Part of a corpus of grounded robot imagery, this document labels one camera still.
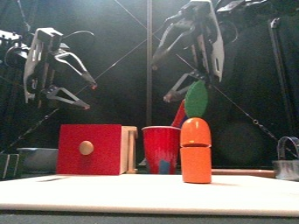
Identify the wooden drawer box red front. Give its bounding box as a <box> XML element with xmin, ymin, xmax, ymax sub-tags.
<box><xmin>54</xmin><ymin>123</ymin><xmax>138</xmax><ymax>176</ymax></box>

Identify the red and blue toy utensil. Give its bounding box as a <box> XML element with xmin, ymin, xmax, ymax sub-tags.
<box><xmin>170</xmin><ymin>99</ymin><xmax>188</xmax><ymax>129</ymax></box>

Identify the orange toy carrot green top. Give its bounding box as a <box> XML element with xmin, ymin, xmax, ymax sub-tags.
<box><xmin>178</xmin><ymin>80</ymin><xmax>213</xmax><ymax>185</ymax></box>

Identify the red plastic cup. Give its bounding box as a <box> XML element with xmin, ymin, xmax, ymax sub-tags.
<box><xmin>140</xmin><ymin>125</ymin><xmax>182</xmax><ymax>175</ymax></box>

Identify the pale blue grey bowl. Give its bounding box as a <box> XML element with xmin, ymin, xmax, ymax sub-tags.
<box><xmin>14</xmin><ymin>147</ymin><xmax>60</xmax><ymax>173</ymax></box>

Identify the black marker pen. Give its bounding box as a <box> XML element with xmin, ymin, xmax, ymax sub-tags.
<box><xmin>36</xmin><ymin>177</ymin><xmax>66</xmax><ymax>183</ymax></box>

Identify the pink tray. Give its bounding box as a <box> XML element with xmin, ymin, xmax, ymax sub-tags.
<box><xmin>209</xmin><ymin>168</ymin><xmax>276</xmax><ymax>179</ymax></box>

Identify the clear container at right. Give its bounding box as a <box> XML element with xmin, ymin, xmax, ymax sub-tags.
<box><xmin>271</xmin><ymin>136</ymin><xmax>299</xmax><ymax>182</ymax></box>

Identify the white cutting board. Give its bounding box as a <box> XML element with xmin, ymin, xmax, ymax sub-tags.
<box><xmin>0</xmin><ymin>173</ymin><xmax>299</xmax><ymax>219</ymax></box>

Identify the vertical metal frame pole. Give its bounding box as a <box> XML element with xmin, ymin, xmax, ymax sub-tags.
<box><xmin>145</xmin><ymin>0</ymin><xmax>154</xmax><ymax>127</ymax></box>

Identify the thin diagonal brace wire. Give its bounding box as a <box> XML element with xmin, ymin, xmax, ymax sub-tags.
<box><xmin>112</xmin><ymin>0</ymin><xmax>299</xmax><ymax>160</ymax></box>
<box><xmin>0</xmin><ymin>24</ymin><xmax>166</xmax><ymax>154</ymax></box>

